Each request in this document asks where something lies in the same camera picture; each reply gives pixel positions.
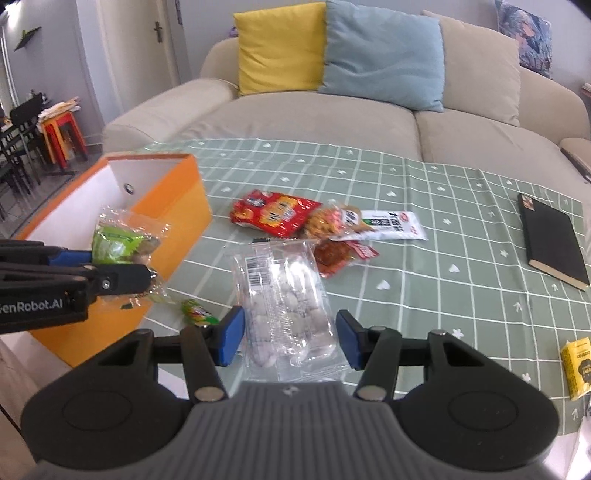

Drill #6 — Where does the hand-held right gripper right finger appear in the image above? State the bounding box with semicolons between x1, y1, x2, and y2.
335;309;467;400

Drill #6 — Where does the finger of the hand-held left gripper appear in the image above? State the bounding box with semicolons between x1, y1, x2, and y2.
0;241;95;267
0;263;156;303

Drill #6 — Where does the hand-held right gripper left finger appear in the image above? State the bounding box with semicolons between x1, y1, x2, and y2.
121;306;245;402

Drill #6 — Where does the green snack packet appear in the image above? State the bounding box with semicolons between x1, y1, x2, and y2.
90;205;174;305

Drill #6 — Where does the clear packet of white candies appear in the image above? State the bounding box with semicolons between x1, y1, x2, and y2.
223;239;352;381

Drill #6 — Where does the orange storage box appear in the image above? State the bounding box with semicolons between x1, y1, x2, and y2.
9;154;213;367

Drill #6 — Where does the red cartoon snack packet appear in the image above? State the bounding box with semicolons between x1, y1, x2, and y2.
230;189;322;239

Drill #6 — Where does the small green candy packet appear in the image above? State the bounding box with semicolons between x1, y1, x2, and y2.
181;299;220;328

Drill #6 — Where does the red spicy snack packet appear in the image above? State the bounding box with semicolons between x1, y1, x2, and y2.
314;239;379;278

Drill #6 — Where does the clear peanut snack packet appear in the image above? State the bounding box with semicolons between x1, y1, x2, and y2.
302;205;365;241

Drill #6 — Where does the orange stool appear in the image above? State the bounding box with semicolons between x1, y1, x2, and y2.
41;111;88;169

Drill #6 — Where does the white snack packet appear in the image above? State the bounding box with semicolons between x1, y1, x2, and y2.
355;210;428;241

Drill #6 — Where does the green checked tablecloth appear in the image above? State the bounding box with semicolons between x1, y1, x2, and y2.
136;138;591;444

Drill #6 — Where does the black chair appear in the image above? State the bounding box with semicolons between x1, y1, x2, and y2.
8;93;52;178

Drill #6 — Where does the stack of papers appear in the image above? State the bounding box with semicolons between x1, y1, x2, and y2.
39;96;81;121

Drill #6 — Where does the white door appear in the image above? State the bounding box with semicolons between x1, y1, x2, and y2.
134;0;180;116

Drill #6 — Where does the beige sofa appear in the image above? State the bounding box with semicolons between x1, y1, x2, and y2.
102;9;591;185

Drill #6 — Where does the black notebook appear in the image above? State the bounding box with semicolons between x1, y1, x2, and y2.
517;193;591;291

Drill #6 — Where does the yellow packet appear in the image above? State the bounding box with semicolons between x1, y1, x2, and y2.
560;338;591;401

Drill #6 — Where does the yellow pillow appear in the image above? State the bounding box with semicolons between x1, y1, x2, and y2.
233;2;328;97

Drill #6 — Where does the light blue pillow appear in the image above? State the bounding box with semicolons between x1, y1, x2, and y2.
318;0;445;112

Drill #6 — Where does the beige pillow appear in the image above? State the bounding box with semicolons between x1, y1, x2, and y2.
422;10;522;127

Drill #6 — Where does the blue patterned pillow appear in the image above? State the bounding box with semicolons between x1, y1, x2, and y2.
495;0;553;80

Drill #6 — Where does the green wall shelf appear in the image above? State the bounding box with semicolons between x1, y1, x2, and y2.
14;26;42;51

